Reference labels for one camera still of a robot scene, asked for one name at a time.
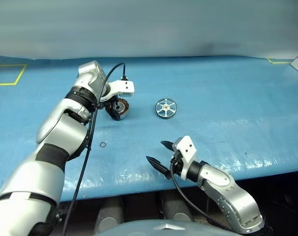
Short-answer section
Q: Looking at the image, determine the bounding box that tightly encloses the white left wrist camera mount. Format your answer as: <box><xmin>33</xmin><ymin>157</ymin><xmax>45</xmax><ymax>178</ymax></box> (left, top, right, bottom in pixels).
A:
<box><xmin>99</xmin><ymin>79</ymin><xmax>136</xmax><ymax>102</ymax></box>

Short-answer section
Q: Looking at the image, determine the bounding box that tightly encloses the silver spoked rotor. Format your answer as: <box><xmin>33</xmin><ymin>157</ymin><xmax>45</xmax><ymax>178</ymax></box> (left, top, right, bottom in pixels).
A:
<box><xmin>155</xmin><ymin>97</ymin><xmax>179</xmax><ymax>120</ymax></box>

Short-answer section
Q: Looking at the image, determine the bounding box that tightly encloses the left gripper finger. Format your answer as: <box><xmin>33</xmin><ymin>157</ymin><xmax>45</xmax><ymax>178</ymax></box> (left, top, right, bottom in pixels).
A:
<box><xmin>105</xmin><ymin>108</ymin><xmax>120</xmax><ymax>121</ymax></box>

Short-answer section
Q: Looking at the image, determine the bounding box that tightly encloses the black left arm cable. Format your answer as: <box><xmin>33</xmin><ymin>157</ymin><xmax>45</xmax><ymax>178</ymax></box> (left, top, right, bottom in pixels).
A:
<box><xmin>61</xmin><ymin>62</ymin><xmax>127</xmax><ymax>236</ymax></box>

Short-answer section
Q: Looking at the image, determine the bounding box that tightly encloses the grey robot torso with emblem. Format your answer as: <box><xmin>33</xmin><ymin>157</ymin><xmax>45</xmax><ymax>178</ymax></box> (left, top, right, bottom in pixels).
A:
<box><xmin>97</xmin><ymin>219</ymin><xmax>236</xmax><ymax>236</ymax></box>

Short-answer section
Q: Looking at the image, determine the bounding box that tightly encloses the motor housing with copper windings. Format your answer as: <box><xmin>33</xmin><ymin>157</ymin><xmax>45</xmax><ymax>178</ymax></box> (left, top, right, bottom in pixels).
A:
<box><xmin>110</xmin><ymin>97</ymin><xmax>130</xmax><ymax>121</ymax></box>

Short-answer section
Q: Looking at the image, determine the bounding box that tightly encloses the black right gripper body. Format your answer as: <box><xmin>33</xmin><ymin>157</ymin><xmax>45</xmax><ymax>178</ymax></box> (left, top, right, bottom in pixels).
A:
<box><xmin>170</xmin><ymin>149</ymin><xmax>186</xmax><ymax>178</ymax></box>

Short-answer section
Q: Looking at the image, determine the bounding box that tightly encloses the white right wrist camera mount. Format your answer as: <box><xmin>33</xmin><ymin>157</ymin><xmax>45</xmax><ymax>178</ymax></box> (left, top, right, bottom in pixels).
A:
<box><xmin>172</xmin><ymin>135</ymin><xmax>198</xmax><ymax>179</ymax></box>

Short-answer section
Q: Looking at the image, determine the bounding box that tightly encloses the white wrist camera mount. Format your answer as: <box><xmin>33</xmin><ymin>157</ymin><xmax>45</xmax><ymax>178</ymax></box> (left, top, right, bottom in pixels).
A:
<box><xmin>172</xmin><ymin>135</ymin><xmax>198</xmax><ymax>179</ymax></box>
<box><xmin>99</xmin><ymin>79</ymin><xmax>136</xmax><ymax>102</ymax></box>

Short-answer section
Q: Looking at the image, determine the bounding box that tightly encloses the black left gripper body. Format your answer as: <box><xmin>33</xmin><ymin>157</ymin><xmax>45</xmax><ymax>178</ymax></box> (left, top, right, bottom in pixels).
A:
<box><xmin>103</xmin><ymin>97</ymin><xmax>120</xmax><ymax>113</ymax></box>

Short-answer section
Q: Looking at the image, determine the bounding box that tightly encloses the blue plastic table cover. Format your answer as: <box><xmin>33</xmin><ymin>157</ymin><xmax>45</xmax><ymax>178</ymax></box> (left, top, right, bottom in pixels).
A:
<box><xmin>0</xmin><ymin>54</ymin><xmax>298</xmax><ymax>203</ymax></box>

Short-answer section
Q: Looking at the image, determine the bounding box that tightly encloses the grey rounded shape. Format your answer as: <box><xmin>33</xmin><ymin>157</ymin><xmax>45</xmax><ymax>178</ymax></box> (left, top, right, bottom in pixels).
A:
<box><xmin>94</xmin><ymin>196</ymin><xmax>125</xmax><ymax>235</ymax></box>
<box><xmin>162</xmin><ymin>193</ymin><xmax>197</xmax><ymax>223</ymax></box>

